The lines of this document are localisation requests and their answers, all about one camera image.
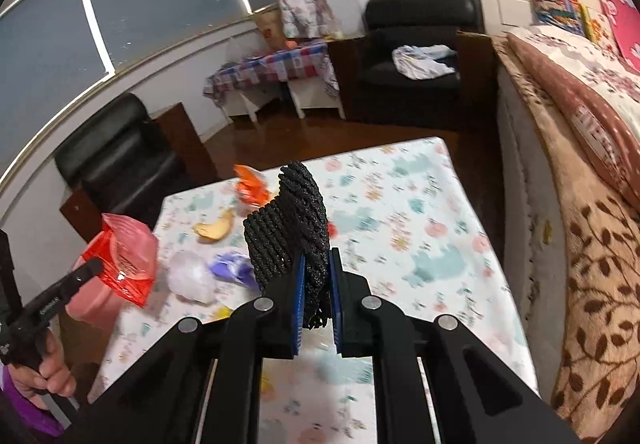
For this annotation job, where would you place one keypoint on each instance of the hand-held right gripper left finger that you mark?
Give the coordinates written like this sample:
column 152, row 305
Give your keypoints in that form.
column 300, row 304

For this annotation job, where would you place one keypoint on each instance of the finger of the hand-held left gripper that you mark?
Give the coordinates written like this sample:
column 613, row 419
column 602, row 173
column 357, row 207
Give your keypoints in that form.
column 80, row 275

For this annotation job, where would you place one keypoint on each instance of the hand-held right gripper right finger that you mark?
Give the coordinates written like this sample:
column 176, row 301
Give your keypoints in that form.
column 335, row 304

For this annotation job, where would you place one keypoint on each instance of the pink plastic bin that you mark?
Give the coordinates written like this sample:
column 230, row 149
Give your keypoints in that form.
column 92, row 309

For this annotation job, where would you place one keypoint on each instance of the red snack packet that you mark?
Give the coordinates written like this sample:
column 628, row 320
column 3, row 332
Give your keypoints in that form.
column 125, row 259

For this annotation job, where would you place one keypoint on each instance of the black foam net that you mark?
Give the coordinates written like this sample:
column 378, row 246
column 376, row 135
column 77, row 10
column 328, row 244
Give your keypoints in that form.
column 290, row 224

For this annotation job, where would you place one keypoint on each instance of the purple wrapper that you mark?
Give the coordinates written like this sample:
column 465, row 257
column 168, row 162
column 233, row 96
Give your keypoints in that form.
column 227, row 266

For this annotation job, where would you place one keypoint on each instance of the person's left forearm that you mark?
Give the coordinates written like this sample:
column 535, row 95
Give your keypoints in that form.
column 25, row 409

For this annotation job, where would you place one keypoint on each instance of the person's left hand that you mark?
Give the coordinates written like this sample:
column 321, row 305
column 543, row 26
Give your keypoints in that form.
column 55, row 369

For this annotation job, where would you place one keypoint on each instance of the floral bear print tablecloth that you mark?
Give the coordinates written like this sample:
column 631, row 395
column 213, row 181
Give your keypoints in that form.
column 400, row 234

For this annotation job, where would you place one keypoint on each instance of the crumpled white plastic bag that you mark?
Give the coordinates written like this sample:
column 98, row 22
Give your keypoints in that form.
column 190, row 279

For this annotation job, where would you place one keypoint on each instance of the orange snack packet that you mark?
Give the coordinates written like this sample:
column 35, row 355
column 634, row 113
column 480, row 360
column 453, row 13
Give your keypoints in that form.
column 250, row 189

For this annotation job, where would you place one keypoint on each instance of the black leather armchair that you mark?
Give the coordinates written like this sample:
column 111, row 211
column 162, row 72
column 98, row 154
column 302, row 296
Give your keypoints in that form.
column 400, row 73
column 115, row 148

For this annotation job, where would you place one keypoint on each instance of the white low table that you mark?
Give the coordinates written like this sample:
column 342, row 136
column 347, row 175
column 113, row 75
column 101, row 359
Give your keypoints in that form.
column 315, row 96

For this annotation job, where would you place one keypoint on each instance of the white mattress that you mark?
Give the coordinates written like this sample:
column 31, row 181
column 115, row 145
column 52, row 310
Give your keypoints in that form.
column 525, row 199

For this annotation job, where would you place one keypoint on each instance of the large curved window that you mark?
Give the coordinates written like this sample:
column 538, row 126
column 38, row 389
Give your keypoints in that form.
column 50, row 38

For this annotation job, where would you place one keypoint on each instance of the checked tablecloth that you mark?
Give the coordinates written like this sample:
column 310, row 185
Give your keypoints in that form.
column 280, row 61

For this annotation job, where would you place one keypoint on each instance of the white crumpled cloth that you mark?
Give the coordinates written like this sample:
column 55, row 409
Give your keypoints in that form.
column 420, row 63

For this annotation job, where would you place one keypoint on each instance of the bed with floral blanket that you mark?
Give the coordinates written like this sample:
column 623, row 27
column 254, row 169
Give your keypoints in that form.
column 600, row 274

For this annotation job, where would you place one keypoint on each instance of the brown paper bag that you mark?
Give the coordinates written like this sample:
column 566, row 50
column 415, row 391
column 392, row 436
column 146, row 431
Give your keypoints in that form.
column 270, row 28

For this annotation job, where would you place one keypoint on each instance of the pink rolled quilt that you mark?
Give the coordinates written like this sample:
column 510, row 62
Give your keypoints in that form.
column 575, row 108

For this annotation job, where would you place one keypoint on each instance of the white floral bed sheet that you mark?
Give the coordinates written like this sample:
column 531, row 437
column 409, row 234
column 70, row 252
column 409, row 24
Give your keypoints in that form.
column 600, row 68

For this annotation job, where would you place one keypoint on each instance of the pink cushion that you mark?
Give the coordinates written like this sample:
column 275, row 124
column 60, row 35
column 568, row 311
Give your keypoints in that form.
column 622, row 18

